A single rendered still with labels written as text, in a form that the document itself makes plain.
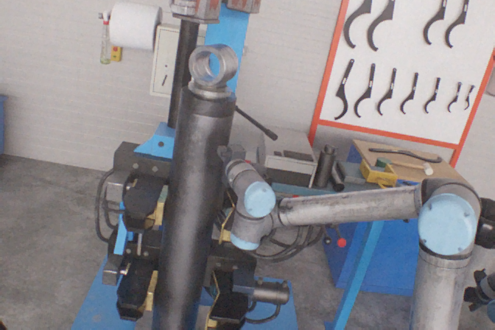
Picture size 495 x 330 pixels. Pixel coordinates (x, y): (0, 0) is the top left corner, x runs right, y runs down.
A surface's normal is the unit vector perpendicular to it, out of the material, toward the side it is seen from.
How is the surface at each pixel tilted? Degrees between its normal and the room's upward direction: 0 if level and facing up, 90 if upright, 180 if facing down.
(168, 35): 90
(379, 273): 90
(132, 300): 0
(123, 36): 109
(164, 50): 90
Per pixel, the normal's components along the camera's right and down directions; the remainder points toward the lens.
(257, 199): 0.40, 0.31
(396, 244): 0.02, 0.36
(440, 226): -0.55, 0.06
